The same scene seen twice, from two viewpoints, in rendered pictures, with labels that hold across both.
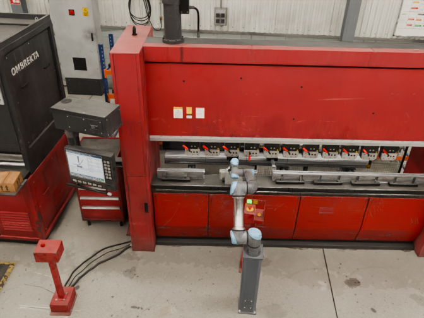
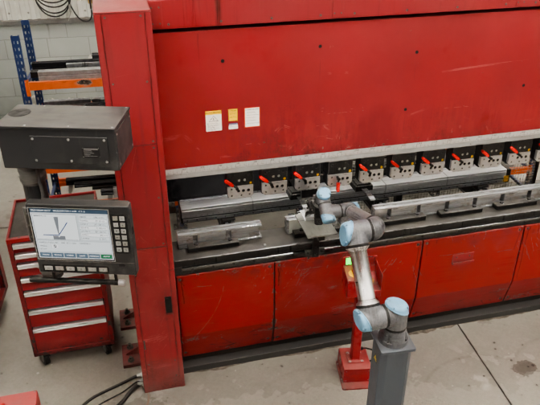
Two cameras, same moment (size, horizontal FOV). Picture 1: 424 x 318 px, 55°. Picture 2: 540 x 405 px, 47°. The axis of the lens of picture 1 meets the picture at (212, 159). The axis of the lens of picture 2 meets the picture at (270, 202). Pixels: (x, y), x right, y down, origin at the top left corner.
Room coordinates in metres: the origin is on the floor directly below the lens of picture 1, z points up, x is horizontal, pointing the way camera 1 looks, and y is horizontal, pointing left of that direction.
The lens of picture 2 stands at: (0.37, 0.79, 2.92)
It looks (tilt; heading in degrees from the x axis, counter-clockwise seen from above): 29 degrees down; 346
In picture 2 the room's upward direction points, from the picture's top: straight up
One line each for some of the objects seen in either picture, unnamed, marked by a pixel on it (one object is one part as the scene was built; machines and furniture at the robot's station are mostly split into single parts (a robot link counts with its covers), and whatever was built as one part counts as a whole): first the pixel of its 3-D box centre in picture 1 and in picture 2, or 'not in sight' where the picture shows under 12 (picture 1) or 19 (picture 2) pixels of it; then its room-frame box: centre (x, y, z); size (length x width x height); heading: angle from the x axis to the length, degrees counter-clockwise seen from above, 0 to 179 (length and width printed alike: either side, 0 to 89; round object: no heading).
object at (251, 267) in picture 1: (249, 279); (386, 394); (2.56, -0.39, 0.39); 0.18 x 0.18 x 0.77; 86
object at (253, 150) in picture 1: (251, 147); (337, 170); (3.51, -0.40, 1.26); 0.15 x 0.09 x 0.17; 90
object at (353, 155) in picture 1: (349, 150); (488, 153); (3.52, -1.40, 1.26); 0.15 x 0.09 x 0.17; 90
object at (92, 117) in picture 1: (92, 149); (78, 203); (2.97, 1.04, 1.53); 0.51 x 0.25 x 0.85; 73
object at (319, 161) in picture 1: (267, 159); (351, 190); (3.82, -0.62, 0.93); 2.30 x 0.14 x 0.10; 90
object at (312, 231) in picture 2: (233, 176); (316, 224); (3.36, -0.23, 1.00); 0.26 x 0.18 x 0.01; 0
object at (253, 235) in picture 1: (253, 236); (394, 312); (2.56, -0.38, 0.94); 0.13 x 0.12 x 0.14; 93
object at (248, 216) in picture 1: (254, 211); (362, 276); (3.12, -0.44, 0.75); 0.20 x 0.16 x 0.18; 81
